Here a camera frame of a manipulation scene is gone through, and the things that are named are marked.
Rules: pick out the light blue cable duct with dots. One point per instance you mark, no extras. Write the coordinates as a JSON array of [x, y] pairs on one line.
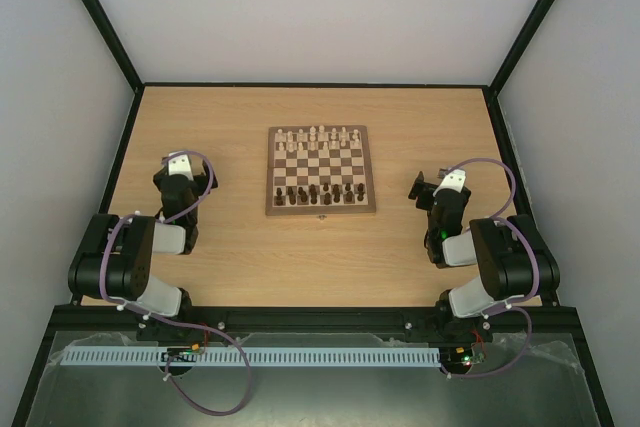
[[252, 356]]

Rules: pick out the dark tall piece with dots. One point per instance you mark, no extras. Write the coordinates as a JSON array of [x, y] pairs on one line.
[[326, 194]]

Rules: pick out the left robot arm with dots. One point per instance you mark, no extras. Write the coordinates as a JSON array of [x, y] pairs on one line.
[[113, 260]]

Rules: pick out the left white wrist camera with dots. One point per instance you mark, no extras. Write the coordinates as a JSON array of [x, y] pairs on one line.
[[178, 163]]

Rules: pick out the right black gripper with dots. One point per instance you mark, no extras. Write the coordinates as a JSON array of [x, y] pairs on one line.
[[419, 189]]

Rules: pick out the black aluminium frame rail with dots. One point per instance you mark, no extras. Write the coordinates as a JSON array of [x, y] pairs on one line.
[[413, 325]]

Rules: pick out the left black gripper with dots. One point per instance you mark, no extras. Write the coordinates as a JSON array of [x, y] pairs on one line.
[[203, 177]]

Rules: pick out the white chess pieces row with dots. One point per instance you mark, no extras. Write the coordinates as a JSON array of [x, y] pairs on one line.
[[317, 141]]

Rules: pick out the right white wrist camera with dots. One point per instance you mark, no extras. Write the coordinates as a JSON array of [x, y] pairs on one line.
[[453, 180]]

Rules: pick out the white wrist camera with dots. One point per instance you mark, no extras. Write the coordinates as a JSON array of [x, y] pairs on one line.
[[178, 163], [453, 180]]

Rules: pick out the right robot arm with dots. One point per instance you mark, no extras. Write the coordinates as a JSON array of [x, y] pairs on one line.
[[514, 262]]

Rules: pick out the wooden chess board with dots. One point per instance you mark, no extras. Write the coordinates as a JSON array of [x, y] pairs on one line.
[[297, 173]]

